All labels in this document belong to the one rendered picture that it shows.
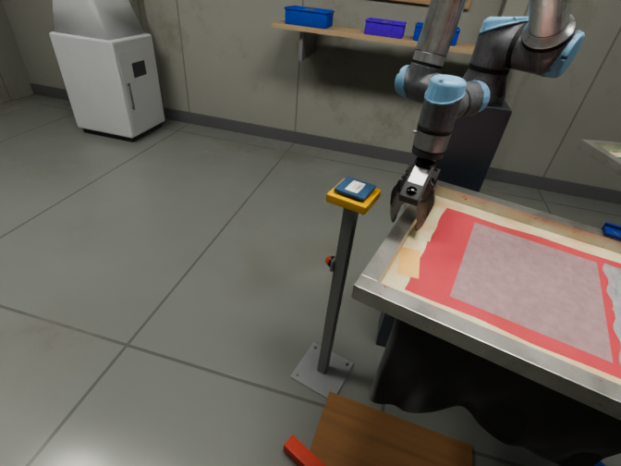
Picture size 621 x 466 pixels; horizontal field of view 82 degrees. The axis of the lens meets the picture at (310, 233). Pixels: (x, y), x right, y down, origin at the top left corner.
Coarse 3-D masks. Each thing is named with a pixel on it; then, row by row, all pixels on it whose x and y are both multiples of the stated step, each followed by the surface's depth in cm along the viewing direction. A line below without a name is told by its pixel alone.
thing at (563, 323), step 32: (448, 256) 88; (416, 288) 78; (448, 288) 79; (480, 288) 80; (512, 288) 80; (544, 288) 81; (512, 320) 73; (544, 320) 74; (576, 320) 74; (608, 320) 75; (576, 352) 68; (608, 352) 68
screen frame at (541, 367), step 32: (448, 192) 110; (480, 192) 109; (544, 224) 101; (576, 224) 99; (384, 256) 80; (384, 288) 72; (416, 320) 69; (448, 320) 67; (480, 352) 65; (512, 352) 62; (544, 384) 61; (576, 384) 58; (608, 384) 59
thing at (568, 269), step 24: (456, 216) 103; (432, 240) 93; (456, 240) 94; (480, 240) 94; (504, 240) 95; (528, 240) 96; (504, 264) 87; (528, 264) 88; (552, 264) 89; (576, 264) 90; (600, 264) 90; (576, 288) 82; (600, 288) 83
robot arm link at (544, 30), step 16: (544, 0) 81; (560, 0) 80; (544, 16) 84; (560, 16) 84; (528, 32) 92; (544, 32) 88; (560, 32) 88; (576, 32) 90; (528, 48) 93; (544, 48) 90; (560, 48) 90; (576, 48) 93; (512, 64) 101; (528, 64) 98; (544, 64) 94; (560, 64) 92
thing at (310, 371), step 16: (336, 192) 109; (352, 208) 106; (368, 208) 106; (352, 224) 114; (352, 240) 122; (336, 256) 125; (336, 272) 128; (336, 288) 132; (336, 304) 137; (336, 320) 145; (320, 352) 157; (304, 368) 166; (320, 368) 163; (336, 368) 167; (304, 384) 160; (320, 384) 160; (336, 384) 161
